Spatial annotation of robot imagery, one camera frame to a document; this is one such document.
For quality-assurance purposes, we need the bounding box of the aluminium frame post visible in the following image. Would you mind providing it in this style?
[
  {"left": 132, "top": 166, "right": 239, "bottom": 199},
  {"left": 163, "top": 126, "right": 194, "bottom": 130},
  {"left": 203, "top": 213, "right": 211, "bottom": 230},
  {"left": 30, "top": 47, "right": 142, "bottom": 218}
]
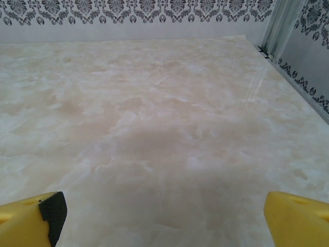
[{"left": 261, "top": 0, "right": 308, "bottom": 61}]

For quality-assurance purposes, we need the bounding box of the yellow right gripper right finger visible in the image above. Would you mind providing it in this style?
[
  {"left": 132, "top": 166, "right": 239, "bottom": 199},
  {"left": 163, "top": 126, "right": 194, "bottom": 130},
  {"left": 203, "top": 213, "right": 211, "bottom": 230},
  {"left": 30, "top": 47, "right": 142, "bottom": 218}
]
[{"left": 264, "top": 190, "right": 329, "bottom": 247}]

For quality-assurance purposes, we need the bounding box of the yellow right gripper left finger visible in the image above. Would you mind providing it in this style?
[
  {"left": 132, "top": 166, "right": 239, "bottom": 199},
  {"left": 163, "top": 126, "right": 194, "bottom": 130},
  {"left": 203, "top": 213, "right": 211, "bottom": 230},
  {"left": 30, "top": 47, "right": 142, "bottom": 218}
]
[{"left": 0, "top": 191, "right": 69, "bottom": 247}]

